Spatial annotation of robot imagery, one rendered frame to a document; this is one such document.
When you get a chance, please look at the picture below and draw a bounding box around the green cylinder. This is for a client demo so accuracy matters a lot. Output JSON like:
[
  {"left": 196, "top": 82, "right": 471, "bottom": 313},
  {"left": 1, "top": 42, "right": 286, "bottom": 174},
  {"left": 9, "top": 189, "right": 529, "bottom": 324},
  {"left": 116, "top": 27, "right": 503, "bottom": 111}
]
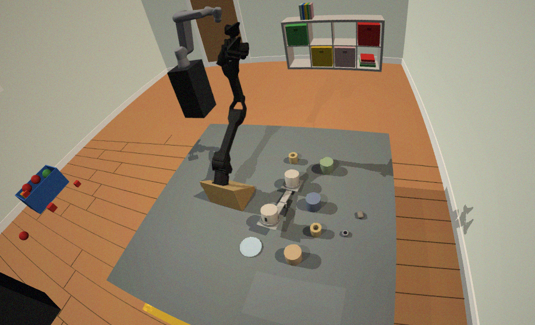
[{"left": 320, "top": 157, "right": 334, "bottom": 175}]

